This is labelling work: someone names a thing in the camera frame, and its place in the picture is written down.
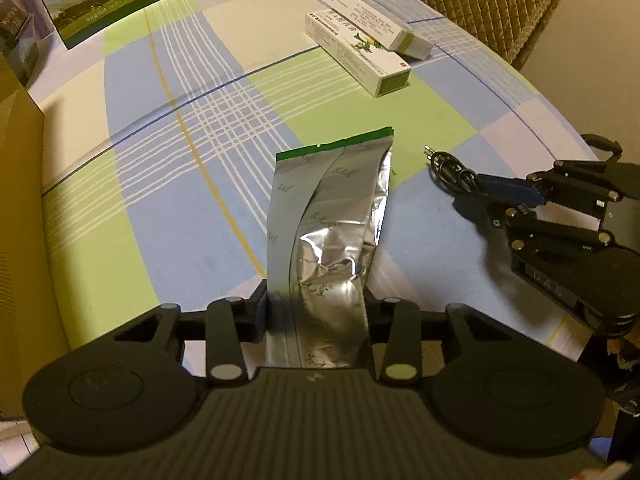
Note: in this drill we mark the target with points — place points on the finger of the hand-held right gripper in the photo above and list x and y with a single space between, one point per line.
505 187
550 237

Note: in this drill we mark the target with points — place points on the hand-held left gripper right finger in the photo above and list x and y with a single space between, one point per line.
374 315

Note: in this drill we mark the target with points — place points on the blue milk carton box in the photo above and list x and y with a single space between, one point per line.
100 5

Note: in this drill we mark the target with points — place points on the desktop with checked tablecloth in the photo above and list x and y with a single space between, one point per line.
175 160

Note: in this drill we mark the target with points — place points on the chair with quilted brown cover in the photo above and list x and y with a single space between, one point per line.
475 0

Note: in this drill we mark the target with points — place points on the brown cardboard box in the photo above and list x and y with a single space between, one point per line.
20 210

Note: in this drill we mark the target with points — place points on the white box dark green end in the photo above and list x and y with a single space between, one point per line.
365 62

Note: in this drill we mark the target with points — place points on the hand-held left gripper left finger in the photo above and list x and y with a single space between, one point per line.
260 312

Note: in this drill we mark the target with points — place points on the white box light green end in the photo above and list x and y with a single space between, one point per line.
375 20

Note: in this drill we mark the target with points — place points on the dark pot in plastic wrap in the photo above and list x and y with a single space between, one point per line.
15 30

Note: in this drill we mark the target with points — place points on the silver foil bag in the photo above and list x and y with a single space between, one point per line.
325 220

